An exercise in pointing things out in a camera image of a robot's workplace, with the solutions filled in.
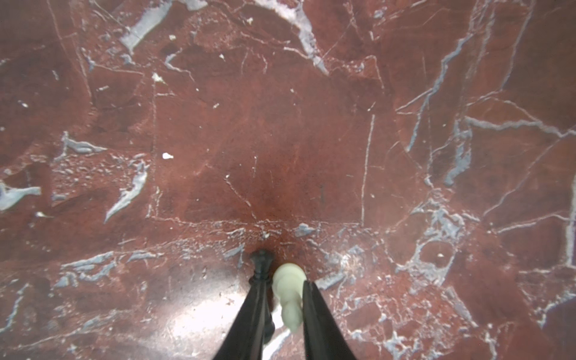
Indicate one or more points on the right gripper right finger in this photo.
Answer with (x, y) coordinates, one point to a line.
(322, 337)

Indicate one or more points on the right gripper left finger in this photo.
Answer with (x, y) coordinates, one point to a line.
(253, 326)

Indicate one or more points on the white knight chess piece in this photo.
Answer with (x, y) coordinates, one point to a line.
(287, 286)

